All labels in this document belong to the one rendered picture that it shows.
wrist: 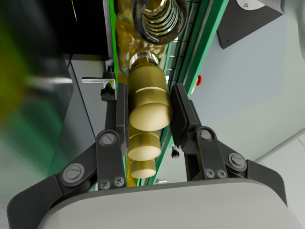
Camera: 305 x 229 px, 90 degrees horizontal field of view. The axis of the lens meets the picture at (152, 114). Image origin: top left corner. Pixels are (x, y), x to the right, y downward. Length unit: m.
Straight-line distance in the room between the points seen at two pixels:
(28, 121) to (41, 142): 0.03
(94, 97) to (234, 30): 0.62
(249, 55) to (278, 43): 0.13
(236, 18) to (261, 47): 0.25
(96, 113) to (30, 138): 0.36
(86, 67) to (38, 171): 0.28
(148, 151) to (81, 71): 0.33
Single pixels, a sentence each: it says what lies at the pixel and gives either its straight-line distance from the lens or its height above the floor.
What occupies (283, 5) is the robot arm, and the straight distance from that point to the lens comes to 0.60.
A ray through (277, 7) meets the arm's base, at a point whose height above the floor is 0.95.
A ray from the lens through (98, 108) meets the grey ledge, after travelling 0.53.
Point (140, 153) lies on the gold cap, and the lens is 0.16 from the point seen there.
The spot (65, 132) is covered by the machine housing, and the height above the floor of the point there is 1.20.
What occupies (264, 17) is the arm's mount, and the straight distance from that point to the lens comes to 0.84.
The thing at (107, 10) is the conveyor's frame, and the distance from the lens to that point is 0.37.
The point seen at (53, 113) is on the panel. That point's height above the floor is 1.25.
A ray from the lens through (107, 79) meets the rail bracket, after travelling 0.33.
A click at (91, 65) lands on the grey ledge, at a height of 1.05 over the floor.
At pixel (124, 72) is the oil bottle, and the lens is 0.17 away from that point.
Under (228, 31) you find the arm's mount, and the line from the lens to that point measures 0.78.
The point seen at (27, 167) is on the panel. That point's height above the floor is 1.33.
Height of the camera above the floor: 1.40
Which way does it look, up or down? 39 degrees down
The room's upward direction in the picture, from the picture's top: 171 degrees clockwise
